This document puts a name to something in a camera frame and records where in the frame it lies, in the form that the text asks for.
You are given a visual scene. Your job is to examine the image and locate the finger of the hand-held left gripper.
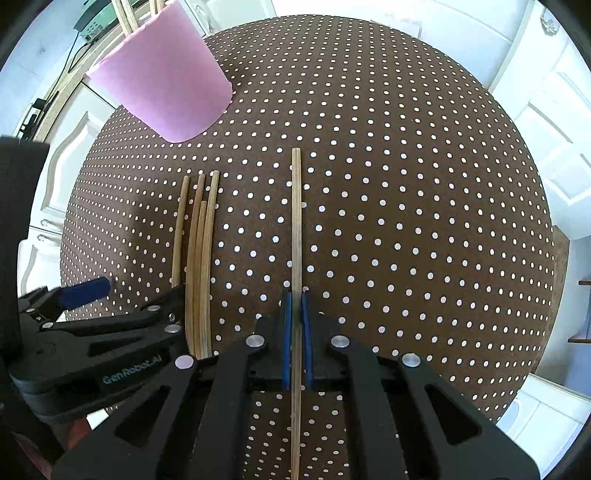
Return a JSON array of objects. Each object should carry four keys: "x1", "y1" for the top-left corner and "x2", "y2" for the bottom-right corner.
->
[
  {"x1": 19, "y1": 276, "x2": 116, "y2": 331},
  {"x1": 28, "y1": 283, "x2": 188, "y2": 371}
]

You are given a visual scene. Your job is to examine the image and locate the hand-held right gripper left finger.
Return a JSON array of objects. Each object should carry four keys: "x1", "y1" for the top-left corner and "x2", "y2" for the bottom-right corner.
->
[{"x1": 51, "y1": 291, "x2": 293, "y2": 480}]

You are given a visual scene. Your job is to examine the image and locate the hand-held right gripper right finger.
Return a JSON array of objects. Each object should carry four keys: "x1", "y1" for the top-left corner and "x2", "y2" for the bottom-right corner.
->
[{"x1": 301, "y1": 293, "x2": 541, "y2": 480}]

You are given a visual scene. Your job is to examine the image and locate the pink cylindrical cup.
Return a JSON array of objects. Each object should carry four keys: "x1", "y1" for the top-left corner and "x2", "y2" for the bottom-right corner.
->
[{"x1": 85, "y1": 0, "x2": 234, "y2": 144}]

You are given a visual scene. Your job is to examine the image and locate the cream base cabinet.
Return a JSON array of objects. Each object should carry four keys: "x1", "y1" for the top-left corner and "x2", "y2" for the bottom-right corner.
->
[{"x1": 18, "y1": 76, "x2": 123, "y2": 301}]

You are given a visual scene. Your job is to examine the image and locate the brown polka dot tablecloth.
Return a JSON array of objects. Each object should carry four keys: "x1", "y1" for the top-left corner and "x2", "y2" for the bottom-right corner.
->
[{"x1": 59, "y1": 14, "x2": 555, "y2": 480}]

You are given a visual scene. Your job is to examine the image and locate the beige countertop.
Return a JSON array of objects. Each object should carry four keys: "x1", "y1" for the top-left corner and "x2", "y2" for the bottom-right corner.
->
[{"x1": 32, "y1": 28, "x2": 127, "y2": 144}]

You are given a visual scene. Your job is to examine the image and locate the green electric grill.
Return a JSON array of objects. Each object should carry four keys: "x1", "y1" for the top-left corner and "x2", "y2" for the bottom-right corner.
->
[{"x1": 75, "y1": 0, "x2": 116, "y2": 43}]

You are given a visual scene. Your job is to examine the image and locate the white panel door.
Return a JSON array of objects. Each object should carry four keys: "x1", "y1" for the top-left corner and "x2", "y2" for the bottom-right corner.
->
[{"x1": 485, "y1": 0, "x2": 591, "y2": 241}]

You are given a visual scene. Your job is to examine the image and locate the black power cable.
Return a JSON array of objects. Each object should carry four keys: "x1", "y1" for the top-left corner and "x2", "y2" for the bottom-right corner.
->
[{"x1": 58, "y1": 30, "x2": 86, "y2": 75}]

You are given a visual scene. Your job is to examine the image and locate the silver door handle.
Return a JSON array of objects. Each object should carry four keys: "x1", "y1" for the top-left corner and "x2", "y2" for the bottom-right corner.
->
[{"x1": 539, "y1": 8, "x2": 561, "y2": 35}]

